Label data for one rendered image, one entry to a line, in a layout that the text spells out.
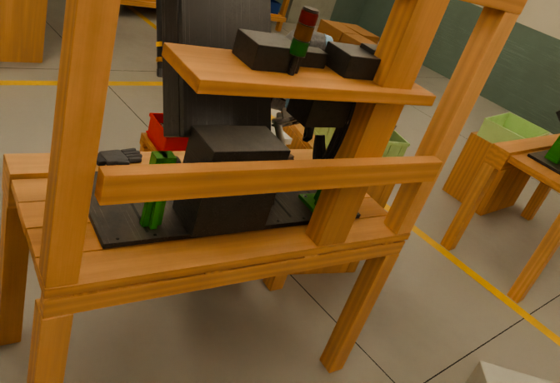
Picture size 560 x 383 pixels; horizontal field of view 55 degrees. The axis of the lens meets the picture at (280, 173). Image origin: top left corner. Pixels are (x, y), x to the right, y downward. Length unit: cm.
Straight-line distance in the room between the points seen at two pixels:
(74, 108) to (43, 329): 71
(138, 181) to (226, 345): 152
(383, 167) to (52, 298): 113
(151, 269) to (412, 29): 109
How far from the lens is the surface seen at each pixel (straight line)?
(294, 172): 165
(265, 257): 191
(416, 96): 184
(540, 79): 912
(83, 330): 273
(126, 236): 180
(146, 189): 143
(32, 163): 211
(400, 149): 312
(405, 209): 229
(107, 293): 171
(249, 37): 153
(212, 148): 168
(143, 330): 276
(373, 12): 1085
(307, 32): 152
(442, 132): 216
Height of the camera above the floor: 200
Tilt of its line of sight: 27 degrees down
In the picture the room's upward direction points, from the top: 19 degrees clockwise
